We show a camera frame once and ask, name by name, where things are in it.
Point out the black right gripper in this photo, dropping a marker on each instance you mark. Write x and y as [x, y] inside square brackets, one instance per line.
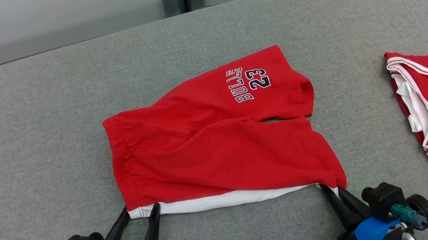
[425, 206]

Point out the grey fabric sofa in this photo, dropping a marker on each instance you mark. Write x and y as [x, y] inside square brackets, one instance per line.
[25, 149]

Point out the red shorts with white lining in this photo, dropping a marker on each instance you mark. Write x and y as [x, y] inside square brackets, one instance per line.
[203, 157]

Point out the right wrist camera blue mount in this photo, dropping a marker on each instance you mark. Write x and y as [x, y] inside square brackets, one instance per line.
[382, 200]

